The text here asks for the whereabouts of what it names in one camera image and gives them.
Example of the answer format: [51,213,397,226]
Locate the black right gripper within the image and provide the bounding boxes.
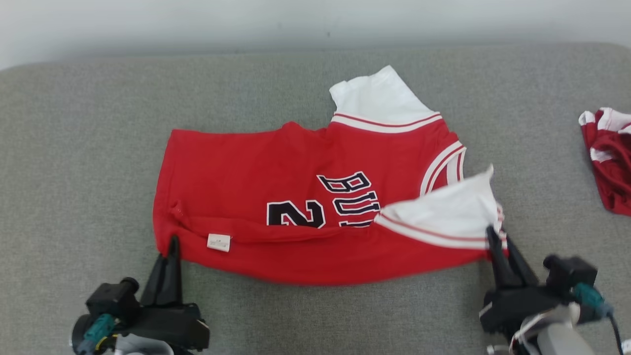
[479,224,560,334]

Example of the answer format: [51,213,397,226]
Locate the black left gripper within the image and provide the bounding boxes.
[114,235,211,353]

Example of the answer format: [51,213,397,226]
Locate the red basketball jersey shirt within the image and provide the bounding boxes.
[152,65,509,287]

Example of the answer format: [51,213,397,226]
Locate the red shorts with white bands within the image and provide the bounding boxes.
[578,107,631,217]

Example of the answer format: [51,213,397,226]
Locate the grey fabric sofa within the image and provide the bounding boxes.
[0,42,631,355]

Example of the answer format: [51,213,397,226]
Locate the right camera cable teal plug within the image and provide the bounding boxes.
[571,283,626,355]

